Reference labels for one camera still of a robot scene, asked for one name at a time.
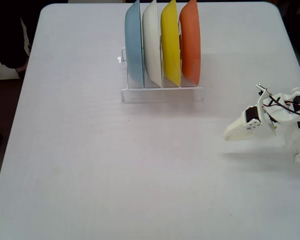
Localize yellow deep plate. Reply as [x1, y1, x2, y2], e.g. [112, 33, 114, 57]
[160, 0, 182, 88]

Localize person white shirt dark trousers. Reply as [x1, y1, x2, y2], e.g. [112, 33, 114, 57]
[0, 0, 42, 80]

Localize light blue deep plate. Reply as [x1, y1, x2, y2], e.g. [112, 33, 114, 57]
[124, 0, 145, 88]

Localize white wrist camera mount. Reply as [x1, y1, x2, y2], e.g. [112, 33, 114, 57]
[255, 84, 269, 107]

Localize clear plate rack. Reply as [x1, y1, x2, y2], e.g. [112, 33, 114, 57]
[116, 46, 205, 103]

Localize white deep plate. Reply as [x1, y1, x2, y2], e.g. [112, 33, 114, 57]
[141, 0, 163, 88]

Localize orange deep plate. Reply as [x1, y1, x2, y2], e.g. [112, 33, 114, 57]
[178, 0, 202, 86]

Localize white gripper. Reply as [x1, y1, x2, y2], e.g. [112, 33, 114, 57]
[223, 98, 278, 142]

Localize brown wooden desk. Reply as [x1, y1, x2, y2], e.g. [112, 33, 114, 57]
[0, 79, 25, 180]

